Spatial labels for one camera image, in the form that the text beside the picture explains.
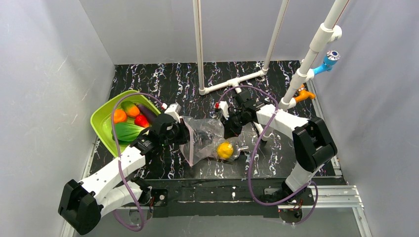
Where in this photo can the dark fake grape bunch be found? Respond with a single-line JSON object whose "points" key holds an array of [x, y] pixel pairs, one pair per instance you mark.
{"points": [[203, 138]]}

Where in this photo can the orange tap valve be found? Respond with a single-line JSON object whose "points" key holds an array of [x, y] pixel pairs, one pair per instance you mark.
{"points": [[303, 94]]}

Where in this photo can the lime green plastic basin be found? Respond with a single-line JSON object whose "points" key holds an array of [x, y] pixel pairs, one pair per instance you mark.
{"points": [[101, 118]]}

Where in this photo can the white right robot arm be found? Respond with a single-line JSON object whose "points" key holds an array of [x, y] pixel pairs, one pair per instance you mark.
{"points": [[312, 141]]}

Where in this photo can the purple fake eggplant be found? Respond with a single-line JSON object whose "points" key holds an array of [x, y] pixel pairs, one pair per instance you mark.
{"points": [[149, 114]]}

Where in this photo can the blue tap valve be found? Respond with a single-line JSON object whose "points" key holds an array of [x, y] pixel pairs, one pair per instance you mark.
{"points": [[330, 59]]}

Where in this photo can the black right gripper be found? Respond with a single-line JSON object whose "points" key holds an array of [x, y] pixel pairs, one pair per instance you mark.
{"points": [[230, 125]]}

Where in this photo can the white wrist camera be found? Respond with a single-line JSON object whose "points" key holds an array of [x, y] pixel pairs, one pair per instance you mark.
{"points": [[173, 111], [222, 107]]}

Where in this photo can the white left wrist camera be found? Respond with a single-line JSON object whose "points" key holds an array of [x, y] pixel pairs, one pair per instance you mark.
{"points": [[173, 111]]}

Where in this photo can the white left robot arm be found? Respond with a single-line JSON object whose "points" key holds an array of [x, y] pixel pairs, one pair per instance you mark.
{"points": [[108, 176]]}

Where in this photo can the yellow green fake mango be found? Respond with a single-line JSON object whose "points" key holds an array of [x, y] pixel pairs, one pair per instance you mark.
{"points": [[130, 109]]}

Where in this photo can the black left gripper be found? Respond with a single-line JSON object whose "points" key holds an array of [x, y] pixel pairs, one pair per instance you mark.
{"points": [[183, 133]]}

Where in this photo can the yellow fake fruit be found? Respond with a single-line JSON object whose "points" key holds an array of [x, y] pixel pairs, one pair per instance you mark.
{"points": [[225, 150]]}

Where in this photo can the clear zip top bag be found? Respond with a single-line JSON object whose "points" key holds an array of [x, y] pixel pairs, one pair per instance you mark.
{"points": [[194, 153]]}

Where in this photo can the red fake apple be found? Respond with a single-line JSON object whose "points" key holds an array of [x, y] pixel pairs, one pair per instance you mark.
{"points": [[141, 120]]}

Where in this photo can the orange fake fruit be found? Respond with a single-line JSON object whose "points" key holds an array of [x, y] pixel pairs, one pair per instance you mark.
{"points": [[119, 116]]}

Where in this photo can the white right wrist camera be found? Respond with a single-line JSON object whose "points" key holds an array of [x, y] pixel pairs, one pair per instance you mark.
{"points": [[222, 107]]}

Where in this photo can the aluminium frame rail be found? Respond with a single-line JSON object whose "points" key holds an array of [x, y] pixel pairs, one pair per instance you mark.
{"points": [[219, 200]]}

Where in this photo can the green fake leafy vegetable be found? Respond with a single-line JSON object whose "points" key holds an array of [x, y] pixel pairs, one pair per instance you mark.
{"points": [[127, 132]]}

